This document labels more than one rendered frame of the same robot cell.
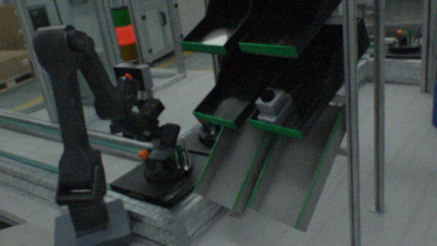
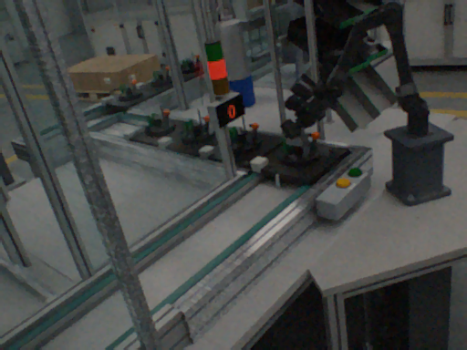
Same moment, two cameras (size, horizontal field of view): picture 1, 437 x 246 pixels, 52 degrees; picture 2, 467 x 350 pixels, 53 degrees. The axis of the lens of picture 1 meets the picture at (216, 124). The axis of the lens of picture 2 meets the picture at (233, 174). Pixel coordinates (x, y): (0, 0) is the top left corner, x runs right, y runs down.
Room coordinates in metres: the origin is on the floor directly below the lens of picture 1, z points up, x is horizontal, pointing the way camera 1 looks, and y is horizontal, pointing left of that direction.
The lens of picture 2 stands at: (1.19, 1.60, 1.68)
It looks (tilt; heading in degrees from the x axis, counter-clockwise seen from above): 27 degrees down; 277
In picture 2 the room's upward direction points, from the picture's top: 11 degrees counter-clockwise
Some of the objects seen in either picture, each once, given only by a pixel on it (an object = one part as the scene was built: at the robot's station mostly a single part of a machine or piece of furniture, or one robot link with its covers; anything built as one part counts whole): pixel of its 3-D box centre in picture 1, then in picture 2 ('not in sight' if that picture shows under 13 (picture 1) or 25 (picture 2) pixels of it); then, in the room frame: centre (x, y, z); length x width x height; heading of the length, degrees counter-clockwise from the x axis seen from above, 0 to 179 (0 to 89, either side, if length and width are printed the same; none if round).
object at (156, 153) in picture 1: (165, 142); (294, 133); (1.13, 0.15, 1.06); 0.08 x 0.04 x 0.07; 140
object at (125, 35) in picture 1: (125, 34); (217, 68); (1.34, 0.23, 1.33); 0.05 x 0.05 x 0.05
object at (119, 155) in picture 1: (110, 167); (241, 214); (1.34, 0.37, 0.91); 0.84 x 0.28 x 0.10; 50
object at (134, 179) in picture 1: (169, 174); (299, 159); (1.13, 0.15, 0.96); 0.24 x 0.24 x 0.02; 50
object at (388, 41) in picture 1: (404, 39); not in sight; (1.98, -0.91, 1.01); 0.24 x 0.24 x 0.13; 50
